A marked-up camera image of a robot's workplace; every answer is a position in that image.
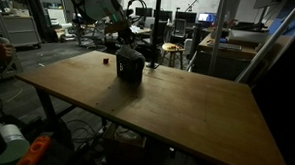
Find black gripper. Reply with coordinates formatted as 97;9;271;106
117;27;138;49

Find black perforated box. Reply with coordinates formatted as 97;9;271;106
114;50;147;84

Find cardboard box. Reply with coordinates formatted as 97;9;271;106
102;122;149;161

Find white box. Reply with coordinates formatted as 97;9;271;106
227;28;270;46

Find cluttered wooden desk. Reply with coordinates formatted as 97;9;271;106
130;25;153;44

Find black vertical pole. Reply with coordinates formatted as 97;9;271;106
145;0;163;70

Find round wooden stool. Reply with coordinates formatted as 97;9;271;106
160;42;186;70

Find mesh back office chair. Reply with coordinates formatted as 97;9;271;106
172;18;188;39

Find lit blue computer monitor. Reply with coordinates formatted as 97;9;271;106
197;12;218;24

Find silver aluminium pole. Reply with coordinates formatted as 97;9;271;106
207;0;229;78
235;0;295;87

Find computer keyboard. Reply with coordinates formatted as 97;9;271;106
207;40;243;53

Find black table leg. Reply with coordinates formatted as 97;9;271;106
33;87;60;132

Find grey drawer cabinet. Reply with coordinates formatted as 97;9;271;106
0;15;44;50

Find wooden top workbench cabinet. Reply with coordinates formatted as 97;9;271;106
191;29;293;85

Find metal shelf rack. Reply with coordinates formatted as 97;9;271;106
0;11;26;85

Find orange plastic tool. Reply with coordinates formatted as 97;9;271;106
15;134;53;165

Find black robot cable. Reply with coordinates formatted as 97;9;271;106
125;0;149;28

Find loose floor cables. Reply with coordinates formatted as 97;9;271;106
64;118;104;146

